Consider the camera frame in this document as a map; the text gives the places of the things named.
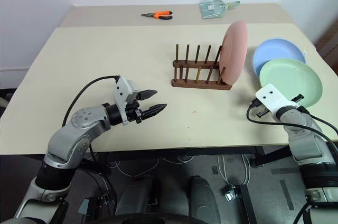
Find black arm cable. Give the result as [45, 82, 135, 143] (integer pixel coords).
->
[62, 75, 120, 127]
[246, 98, 338, 162]

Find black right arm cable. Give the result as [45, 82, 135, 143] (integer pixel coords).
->
[246, 98, 338, 162]

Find wide dark rounded shape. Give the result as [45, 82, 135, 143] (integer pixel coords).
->
[87, 213, 201, 224]

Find white cable bundle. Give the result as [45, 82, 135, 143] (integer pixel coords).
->
[217, 154, 252, 191]
[108, 155, 194, 180]

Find clear bag with green items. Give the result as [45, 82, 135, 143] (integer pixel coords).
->
[198, 0, 241, 20]

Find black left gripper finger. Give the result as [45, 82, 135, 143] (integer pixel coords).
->
[137, 89, 158, 101]
[142, 103, 168, 119]

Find small metal clamp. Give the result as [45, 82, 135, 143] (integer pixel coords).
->
[224, 185, 240, 201]

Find pink plate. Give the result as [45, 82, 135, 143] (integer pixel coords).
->
[219, 20, 249, 87]

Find blue plate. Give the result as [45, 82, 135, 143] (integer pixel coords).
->
[252, 38, 307, 77]

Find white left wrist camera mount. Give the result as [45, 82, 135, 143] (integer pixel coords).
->
[112, 76, 140, 126]

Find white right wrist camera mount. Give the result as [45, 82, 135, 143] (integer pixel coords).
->
[255, 83, 301, 115]

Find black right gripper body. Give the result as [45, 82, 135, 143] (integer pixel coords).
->
[250, 99, 273, 119]

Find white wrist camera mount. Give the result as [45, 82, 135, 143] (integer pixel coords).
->
[255, 83, 301, 115]
[112, 76, 140, 126]

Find green plate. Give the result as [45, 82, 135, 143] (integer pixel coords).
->
[258, 59, 323, 108]

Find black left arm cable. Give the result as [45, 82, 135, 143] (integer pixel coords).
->
[62, 75, 120, 127]

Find wooden dish rack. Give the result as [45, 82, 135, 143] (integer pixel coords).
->
[171, 43, 231, 90]

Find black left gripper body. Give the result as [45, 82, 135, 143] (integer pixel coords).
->
[125, 97, 145, 125]

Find orange handled pliers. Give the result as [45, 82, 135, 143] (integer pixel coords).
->
[140, 10, 174, 21]

